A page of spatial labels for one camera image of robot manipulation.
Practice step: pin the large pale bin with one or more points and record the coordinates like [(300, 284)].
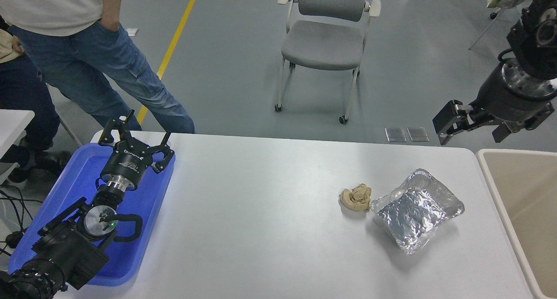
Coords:
[(526, 194)]

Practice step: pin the metal floor plate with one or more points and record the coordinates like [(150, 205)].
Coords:
[(418, 134), (395, 135)]

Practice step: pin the blue plastic tray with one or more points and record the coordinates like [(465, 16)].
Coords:
[(143, 203)]

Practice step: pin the crumpled tan paper ball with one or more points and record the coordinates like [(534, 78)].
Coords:
[(356, 198)]

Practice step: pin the grey chair with white frame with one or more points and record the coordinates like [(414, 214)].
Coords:
[(324, 46)]

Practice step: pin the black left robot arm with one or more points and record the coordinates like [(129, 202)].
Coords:
[(65, 251)]

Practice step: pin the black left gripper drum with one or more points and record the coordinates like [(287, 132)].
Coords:
[(125, 166)]

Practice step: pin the white paper scrap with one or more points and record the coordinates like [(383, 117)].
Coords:
[(132, 31)]

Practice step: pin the seated person's hand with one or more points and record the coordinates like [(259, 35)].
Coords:
[(18, 44)]

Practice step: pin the standing person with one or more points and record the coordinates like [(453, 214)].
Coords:
[(87, 59)]

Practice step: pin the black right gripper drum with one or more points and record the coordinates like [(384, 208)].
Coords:
[(504, 101)]

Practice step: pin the foil tray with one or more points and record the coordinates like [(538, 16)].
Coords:
[(413, 212)]

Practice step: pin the small white table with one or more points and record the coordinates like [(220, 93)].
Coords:
[(13, 127)]

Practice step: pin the thin metal chair leg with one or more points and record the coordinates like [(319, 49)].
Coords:
[(70, 132)]

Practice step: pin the seated person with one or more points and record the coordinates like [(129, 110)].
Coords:
[(21, 94)]

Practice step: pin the standing person's forearm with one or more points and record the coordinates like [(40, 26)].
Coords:
[(111, 7)]

